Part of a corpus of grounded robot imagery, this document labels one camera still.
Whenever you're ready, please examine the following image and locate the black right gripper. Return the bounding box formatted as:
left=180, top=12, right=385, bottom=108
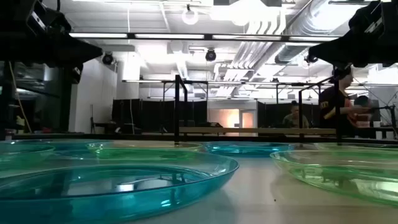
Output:
left=307, top=29, right=398, bottom=68

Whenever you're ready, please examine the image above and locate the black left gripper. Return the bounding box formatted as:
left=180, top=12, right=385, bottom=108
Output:
left=0, top=32, right=104, bottom=68

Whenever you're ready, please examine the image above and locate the blue transparent plastic plate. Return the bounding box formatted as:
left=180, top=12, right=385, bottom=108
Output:
left=0, top=151, right=240, bottom=224
left=2, top=139, right=114, bottom=160
left=201, top=141, right=295, bottom=158

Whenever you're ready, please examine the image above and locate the green transparent plastic plate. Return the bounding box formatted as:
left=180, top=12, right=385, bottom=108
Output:
left=269, top=149, right=398, bottom=208
left=0, top=143, right=56, bottom=170
left=86, top=141, right=205, bottom=161
left=313, top=142, right=398, bottom=152

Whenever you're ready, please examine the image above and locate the person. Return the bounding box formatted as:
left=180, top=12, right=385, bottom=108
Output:
left=353, top=95, right=374, bottom=129
left=282, top=100, right=310, bottom=129
left=319, top=67, right=374, bottom=138

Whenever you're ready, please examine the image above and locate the round white ceiling lamp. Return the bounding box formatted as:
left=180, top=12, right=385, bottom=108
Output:
left=182, top=4, right=200, bottom=26

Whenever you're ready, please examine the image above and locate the silver ventilation duct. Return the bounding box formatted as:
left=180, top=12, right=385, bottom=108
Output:
left=273, top=0, right=352, bottom=65

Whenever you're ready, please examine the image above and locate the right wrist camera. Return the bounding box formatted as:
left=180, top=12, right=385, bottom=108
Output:
left=348, top=0, right=398, bottom=35

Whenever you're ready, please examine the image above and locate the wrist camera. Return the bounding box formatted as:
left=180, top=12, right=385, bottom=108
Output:
left=348, top=0, right=398, bottom=35
left=26, top=0, right=73, bottom=35

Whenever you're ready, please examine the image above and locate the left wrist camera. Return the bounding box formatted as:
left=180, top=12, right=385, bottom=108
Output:
left=26, top=0, right=73, bottom=35

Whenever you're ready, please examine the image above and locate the yellow cable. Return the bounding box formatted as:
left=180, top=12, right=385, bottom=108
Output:
left=7, top=60, right=34, bottom=134

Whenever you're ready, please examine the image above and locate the black aluminium rig frame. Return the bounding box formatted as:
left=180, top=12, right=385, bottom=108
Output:
left=0, top=30, right=398, bottom=144

